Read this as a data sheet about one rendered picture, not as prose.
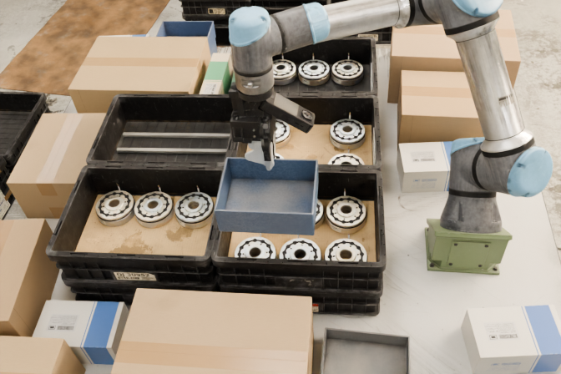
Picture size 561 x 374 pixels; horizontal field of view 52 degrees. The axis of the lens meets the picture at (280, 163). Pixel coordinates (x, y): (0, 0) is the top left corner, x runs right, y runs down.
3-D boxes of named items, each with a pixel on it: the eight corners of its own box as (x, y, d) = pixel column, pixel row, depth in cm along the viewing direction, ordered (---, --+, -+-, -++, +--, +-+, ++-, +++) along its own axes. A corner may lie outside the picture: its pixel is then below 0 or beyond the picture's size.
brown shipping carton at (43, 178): (59, 149, 195) (42, 113, 184) (123, 149, 193) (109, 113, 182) (27, 218, 174) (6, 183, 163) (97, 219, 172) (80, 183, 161)
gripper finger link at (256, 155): (248, 168, 127) (244, 134, 121) (275, 169, 126) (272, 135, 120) (245, 177, 125) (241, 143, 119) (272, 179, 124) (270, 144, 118)
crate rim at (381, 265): (381, 175, 150) (381, 169, 148) (386, 273, 129) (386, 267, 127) (229, 172, 154) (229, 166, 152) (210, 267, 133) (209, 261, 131)
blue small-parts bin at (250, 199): (318, 180, 128) (317, 159, 123) (314, 235, 118) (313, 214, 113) (230, 178, 131) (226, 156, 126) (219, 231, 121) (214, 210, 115)
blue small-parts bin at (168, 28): (216, 36, 224) (213, 20, 219) (209, 59, 214) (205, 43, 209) (166, 36, 226) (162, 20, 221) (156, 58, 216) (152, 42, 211)
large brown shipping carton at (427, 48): (498, 57, 215) (511, 9, 200) (507, 109, 194) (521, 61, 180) (390, 53, 221) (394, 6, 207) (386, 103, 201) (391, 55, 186)
